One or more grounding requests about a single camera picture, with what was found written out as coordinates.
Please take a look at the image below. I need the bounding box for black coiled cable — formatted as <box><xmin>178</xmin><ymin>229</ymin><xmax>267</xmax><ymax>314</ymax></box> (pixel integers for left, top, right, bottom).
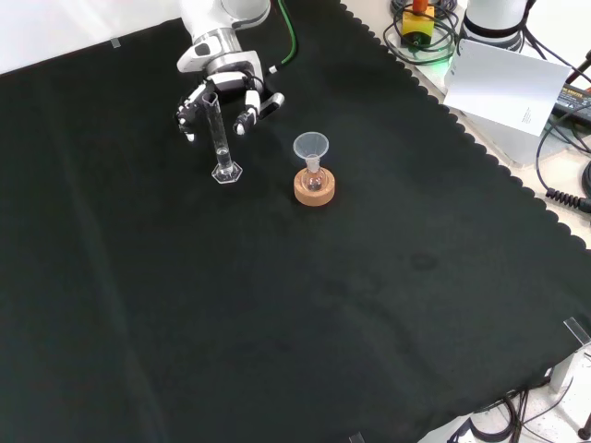
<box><xmin>535</xmin><ymin>114</ymin><xmax>591</xmax><ymax>211</ymax></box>

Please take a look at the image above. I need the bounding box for green cable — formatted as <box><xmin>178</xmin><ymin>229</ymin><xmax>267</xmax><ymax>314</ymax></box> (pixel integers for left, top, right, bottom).
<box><xmin>269</xmin><ymin>0</ymin><xmax>299</xmax><ymax>75</ymax></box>

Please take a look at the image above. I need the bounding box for black power adapter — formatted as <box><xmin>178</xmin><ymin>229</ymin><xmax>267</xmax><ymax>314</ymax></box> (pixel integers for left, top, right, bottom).
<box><xmin>551</xmin><ymin>85</ymin><xmax>591</xmax><ymax>124</ymax></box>

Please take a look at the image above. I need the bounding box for black scalloped bench cloth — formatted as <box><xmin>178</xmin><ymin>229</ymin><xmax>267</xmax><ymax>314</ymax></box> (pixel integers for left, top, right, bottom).
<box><xmin>0</xmin><ymin>0</ymin><xmax>591</xmax><ymax>443</ymax></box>

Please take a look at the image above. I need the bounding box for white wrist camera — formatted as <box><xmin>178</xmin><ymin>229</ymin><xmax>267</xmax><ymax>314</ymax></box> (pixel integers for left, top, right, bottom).
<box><xmin>176</xmin><ymin>42</ymin><xmax>209</xmax><ymax>74</ymax></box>

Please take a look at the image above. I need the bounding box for clear plastic funnel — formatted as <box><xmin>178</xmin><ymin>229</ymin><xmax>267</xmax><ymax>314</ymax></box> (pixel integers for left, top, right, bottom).
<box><xmin>292</xmin><ymin>131</ymin><xmax>331</xmax><ymax>173</ymax></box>

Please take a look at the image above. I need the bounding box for grey box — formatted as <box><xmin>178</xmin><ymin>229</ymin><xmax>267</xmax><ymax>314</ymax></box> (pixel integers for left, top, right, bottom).
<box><xmin>445</xmin><ymin>106</ymin><xmax>555</xmax><ymax>167</ymax></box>

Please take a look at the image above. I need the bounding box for yellow stop button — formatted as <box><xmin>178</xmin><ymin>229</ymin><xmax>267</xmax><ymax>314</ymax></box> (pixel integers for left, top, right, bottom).
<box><xmin>400</xmin><ymin>0</ymin><xmax>436</xmax><ymax>47</ymax></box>

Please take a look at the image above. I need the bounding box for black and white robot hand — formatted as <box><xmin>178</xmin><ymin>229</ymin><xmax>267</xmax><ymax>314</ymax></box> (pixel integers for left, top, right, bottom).
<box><xmin>175</xmin><ymin>50</ymin><xmax>286</xmax><ymax>143</ymax></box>

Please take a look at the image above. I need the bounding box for clear glass graduated cylinder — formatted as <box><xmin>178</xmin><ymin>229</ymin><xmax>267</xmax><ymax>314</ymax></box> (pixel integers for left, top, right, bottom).
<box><xmin>200</xmin><ymin>90</ymin><xmax>244</xmax><ymax>186</ymax></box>

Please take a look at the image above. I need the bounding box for pale board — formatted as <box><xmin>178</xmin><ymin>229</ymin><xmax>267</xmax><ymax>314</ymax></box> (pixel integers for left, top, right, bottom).
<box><xmin>442</xmin><ymin>39</ymin><xmax>573</xmax><ymax>138</ymax></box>

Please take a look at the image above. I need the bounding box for black floor cable bundle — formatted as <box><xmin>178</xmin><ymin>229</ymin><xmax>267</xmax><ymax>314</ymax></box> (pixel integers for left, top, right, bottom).
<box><xmin>447</xmin><ymin>377</ymin><xmax>591</xmax><ymax>443</ymax></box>

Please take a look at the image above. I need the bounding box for cork ring stand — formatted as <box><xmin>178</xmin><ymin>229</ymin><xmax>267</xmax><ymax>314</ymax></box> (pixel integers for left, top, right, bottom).
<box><xmin>293</xmin><ymin>168</ymin><xmax>337</xmax><ymax>208</ymax></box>

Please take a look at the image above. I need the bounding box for small round-bottom glass flask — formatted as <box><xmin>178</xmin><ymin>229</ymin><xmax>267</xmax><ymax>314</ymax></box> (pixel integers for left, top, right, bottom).
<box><xmin>302</xmin><ymin>156</ymin><xmax>328</xmax><ymax>193</ymax></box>

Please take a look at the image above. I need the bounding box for black tripod leg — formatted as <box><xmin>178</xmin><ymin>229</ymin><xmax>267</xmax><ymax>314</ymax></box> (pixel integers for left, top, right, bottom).
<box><xmin>565</xmin><ymin>49</ymin><xmax>591</xmax><ymax>87</ymax></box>

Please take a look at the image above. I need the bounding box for black looped cable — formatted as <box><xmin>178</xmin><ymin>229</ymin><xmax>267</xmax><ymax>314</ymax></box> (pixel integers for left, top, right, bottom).
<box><xmin>382</xmin><ymin>0</ymin><xmax>461</xmax><ymax>65</ymax></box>

